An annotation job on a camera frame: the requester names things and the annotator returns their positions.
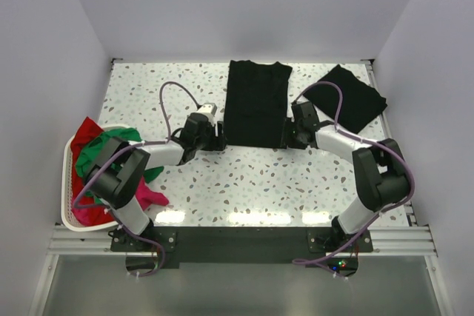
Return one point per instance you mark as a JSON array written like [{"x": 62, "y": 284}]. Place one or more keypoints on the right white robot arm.
[{"x": 381, "y": 176}]

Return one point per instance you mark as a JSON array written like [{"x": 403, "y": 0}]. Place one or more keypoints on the pink t shirt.
[{"x": 93, "y": 216}]

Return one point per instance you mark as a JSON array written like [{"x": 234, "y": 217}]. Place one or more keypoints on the white laundry basket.
[{"x": 67, "y": 217}]

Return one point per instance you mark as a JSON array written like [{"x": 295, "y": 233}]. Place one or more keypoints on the black t shirt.
[
  {"x": 361, "y": 103},
  {"x": 256, "y": 104}
]

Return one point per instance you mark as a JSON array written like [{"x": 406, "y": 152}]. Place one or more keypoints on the green t shirt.
[{"x": 130, "y": 134}]

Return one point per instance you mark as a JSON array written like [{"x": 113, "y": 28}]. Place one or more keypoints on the folded black t shirt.
[{"x": 361, "y": 103}]

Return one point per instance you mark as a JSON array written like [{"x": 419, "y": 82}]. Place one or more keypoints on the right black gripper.
[{"x": 286, "y": 140}]

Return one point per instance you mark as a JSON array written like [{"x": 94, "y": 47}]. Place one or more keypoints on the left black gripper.
[{"x": 217, "y": 143}]

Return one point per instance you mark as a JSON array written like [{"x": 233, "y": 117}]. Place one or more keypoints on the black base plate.
[{"x": 222, "y": 245}]

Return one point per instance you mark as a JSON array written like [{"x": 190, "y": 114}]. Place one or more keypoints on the aluminium frame rail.
[{"x": 390, "y": 241}]

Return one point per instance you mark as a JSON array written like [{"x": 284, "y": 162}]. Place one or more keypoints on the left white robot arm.
[{"x": 114, "y": 175}]

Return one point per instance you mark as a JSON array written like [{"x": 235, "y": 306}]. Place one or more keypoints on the red t shirt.
[{"x": 85, "y": 146}]

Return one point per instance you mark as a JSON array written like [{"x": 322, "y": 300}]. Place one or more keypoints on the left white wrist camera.
[{"x": 208, "y": 110}]

